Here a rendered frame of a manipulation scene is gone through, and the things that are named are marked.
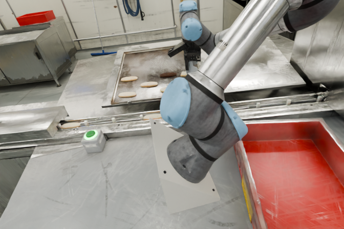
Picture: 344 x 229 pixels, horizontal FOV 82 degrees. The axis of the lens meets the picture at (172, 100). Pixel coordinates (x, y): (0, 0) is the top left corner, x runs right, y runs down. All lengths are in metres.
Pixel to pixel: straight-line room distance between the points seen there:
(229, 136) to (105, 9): 4.35
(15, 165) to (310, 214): 1.30
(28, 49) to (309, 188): 3.50
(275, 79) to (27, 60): 3.35
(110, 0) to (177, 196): 4.31
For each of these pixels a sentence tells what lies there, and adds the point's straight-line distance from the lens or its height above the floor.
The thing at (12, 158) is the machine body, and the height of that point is 0.75.
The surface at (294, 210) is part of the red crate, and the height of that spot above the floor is 0.82.
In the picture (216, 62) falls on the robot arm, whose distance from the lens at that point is 0.48.
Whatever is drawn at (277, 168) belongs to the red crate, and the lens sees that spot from 0.82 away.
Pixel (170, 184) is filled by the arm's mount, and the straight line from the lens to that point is 0.57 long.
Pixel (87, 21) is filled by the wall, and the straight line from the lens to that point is 4.88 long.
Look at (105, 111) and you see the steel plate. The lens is 1.17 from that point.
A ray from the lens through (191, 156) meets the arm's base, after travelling 0.59.
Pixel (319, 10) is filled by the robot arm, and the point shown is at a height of 1.32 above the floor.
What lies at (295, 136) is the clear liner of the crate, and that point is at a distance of 0.91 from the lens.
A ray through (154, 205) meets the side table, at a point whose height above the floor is 0.82.
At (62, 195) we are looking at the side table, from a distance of 0.88.
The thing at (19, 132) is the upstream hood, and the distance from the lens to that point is 1.13.
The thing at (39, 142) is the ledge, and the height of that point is 0.84.
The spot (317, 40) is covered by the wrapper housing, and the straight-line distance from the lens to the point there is 1.14.
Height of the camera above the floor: 1.46
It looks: 35 degrees down
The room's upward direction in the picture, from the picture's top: 9 degrees counter-clockwise
